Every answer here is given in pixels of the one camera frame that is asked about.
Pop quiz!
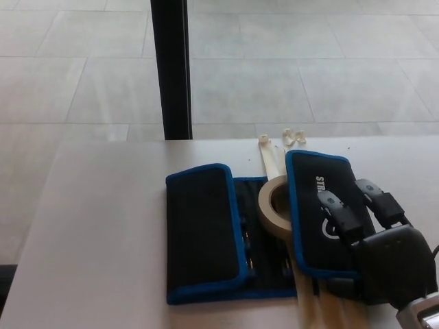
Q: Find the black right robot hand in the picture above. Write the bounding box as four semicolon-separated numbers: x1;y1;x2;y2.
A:
316;177;439;306

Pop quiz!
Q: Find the black blue-trimmed folding toolkit case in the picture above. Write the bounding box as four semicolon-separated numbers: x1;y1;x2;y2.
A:
165;149;378;306

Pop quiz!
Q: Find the beige masking tape strip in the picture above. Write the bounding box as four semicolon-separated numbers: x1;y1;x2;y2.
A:
337;297;364;329
281;127;344;329
257;134;323;329

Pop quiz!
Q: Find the beige masking tape roll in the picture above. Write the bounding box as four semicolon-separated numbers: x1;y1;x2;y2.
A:
257;175;294;243

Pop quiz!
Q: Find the black vertical metal post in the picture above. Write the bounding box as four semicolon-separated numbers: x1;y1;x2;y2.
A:
149;0;194;141

